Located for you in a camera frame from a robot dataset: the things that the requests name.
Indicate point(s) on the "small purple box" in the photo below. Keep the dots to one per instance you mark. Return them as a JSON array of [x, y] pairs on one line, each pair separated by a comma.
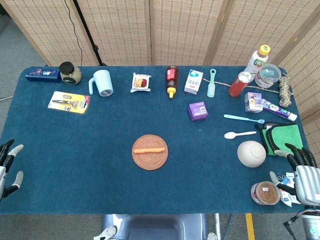
[[198, 111]]

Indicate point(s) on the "white blue carton box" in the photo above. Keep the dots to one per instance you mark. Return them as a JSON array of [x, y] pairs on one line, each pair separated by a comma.
[[193, 82]]

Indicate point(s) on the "round container brown lid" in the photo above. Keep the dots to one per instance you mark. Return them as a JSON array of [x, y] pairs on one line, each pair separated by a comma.
[[266, 193]]

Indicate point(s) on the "mint green brush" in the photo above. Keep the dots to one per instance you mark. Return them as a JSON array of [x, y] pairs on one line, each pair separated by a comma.
[[211, 87]]

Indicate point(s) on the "plastic bottle yellow cap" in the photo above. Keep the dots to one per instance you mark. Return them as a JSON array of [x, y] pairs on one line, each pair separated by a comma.
[[257, 61]]

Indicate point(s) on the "glass jar black lid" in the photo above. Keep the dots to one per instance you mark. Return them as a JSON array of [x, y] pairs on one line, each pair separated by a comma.
[[71, 75]]

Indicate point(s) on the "brown sauce bottle yellow cap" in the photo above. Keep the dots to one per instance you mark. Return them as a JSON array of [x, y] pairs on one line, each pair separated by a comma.
[[172, 78]]

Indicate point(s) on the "purple white plum box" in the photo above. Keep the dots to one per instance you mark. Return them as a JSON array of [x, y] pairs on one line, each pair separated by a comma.
[[252, 102]]

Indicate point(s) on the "round woven rattan coaster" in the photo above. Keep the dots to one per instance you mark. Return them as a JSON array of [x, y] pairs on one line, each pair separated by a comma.
[[150, 162]]

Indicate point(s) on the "white table leg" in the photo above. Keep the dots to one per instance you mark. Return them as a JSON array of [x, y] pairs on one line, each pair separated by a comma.
[[218, 225]]

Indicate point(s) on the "white plastic spoon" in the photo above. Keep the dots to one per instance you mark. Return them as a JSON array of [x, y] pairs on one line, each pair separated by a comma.
[[230, 135]]

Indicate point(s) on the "orange stretchy strip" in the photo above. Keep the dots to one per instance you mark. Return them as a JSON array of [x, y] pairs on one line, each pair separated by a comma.
[[149, 150]]

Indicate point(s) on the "black tripod stand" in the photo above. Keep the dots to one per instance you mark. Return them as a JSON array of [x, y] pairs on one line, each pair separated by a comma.
[[87, 32]]

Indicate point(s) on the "light blue plastic mug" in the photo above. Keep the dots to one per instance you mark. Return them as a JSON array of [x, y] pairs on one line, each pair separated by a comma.
[[102, 81]]

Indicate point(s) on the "purple white toothpaste tube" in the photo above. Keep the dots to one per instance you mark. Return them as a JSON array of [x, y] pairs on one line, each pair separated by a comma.
[[275, 108]]

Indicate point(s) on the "green cloth black trim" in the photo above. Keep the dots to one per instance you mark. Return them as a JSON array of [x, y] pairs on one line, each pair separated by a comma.
[[287, 135]]

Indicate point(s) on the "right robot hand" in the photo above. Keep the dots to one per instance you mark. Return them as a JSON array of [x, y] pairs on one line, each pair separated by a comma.
[[307, 185]]

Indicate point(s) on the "white red snack packet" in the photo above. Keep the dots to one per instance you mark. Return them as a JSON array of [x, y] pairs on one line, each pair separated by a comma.
[[140, 83]]

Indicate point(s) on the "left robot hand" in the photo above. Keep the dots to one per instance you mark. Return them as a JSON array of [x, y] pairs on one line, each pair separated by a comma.
[[3, 155]]

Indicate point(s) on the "beige upturned bowl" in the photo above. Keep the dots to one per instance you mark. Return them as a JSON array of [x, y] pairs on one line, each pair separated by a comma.
[[251, 153]]

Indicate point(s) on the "razor in yellow blister pack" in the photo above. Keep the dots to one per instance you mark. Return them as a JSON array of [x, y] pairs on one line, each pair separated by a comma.
[[67, 102]]

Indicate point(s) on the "white sugar bag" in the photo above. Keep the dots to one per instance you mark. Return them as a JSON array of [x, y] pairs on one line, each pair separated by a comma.
[[286, 197]]

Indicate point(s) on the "white perforated base plate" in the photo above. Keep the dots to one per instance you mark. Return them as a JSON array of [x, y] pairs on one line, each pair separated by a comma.
[[107, 232], [212, 236]]

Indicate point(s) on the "dark blue rectangular box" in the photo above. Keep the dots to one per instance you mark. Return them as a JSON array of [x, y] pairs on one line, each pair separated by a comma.
[[42, 75]]

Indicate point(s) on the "clear plastic tub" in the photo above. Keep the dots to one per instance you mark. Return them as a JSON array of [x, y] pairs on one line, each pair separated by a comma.
[[267, 76]]

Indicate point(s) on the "red drink can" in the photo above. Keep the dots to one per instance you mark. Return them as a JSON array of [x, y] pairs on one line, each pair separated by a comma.
[[237, 86]]

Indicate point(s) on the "bamboo folding screen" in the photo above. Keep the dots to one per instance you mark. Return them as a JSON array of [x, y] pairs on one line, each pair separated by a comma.
[[120, 30]]

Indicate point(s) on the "light blue toothbrush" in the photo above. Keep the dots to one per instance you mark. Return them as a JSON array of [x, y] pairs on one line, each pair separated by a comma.
[[240, 118]]

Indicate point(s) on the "blue felt table cover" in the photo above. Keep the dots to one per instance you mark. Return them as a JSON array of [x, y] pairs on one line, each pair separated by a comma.
[[75, 150]]

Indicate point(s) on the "blue binder clip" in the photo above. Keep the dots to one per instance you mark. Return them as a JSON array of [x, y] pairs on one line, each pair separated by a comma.
[[282, 178]]

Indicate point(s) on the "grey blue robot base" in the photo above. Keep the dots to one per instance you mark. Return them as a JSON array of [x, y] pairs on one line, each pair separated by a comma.
[[155, 227]]

